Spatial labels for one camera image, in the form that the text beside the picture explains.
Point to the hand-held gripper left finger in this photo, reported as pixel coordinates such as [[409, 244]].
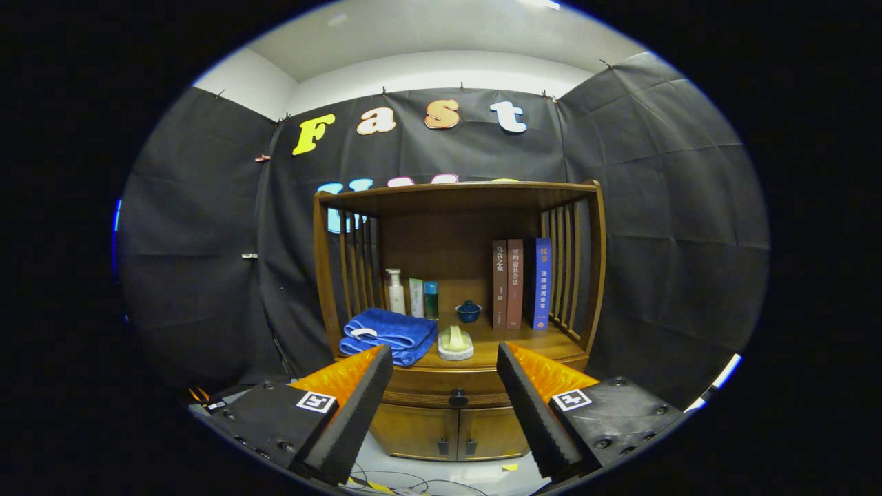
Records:
[[358, 420]]

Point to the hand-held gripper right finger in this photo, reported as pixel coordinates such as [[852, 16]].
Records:
[[534, 413]]

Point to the wooden drawer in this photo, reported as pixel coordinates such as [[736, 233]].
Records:
[[420, 394]]

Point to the green scrub brush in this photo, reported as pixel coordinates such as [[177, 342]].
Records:
[[455, 341]]

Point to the wooden cabinet door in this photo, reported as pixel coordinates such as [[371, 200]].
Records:
[[417, 430], [493, 432]]

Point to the wooden countertop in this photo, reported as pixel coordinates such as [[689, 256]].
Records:
[[496, 341]]

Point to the wooden cabinet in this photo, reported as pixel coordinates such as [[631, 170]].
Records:
[[448, 241]]

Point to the yellow black striped floor tape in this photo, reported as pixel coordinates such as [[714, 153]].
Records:
[[379, 486]]

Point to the folded blue towel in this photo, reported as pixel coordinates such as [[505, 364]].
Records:
[[393, 331]]

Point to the blue lidded teacup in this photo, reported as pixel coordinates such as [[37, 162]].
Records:
[[468, 313]]

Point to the blue book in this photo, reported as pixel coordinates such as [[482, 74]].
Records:
[[542, 289]]

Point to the reddish brown book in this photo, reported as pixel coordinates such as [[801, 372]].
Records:
[[515, 289]]

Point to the white pump bottle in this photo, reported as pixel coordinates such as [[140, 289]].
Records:
[[396, 300]]

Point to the dark brown book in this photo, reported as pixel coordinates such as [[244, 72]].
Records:
[[500, 289]]

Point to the green white tube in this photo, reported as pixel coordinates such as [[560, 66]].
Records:
[[416, 300]]

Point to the teal bottle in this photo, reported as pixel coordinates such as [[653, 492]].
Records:
[[431, 303]]

